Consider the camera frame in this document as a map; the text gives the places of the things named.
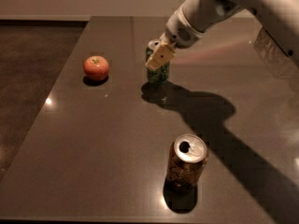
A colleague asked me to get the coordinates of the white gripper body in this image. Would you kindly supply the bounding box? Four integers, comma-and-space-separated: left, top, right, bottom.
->
160, 7, 203, 49

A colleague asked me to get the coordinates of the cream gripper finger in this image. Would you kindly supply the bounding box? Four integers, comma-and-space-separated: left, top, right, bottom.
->
146, 41, 175, 71

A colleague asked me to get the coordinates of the green soda can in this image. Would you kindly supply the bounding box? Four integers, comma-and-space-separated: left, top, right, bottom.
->
146, 39, 169, 85

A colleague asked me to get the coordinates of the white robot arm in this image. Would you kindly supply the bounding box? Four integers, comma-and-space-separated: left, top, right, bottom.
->
146, 0, 299, 71

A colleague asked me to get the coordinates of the orange soda can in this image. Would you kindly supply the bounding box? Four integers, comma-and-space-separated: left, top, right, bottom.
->
166, 133, 208, 193

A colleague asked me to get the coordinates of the red apple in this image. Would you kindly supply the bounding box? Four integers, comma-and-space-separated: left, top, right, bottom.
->
83, 56, 109, 81

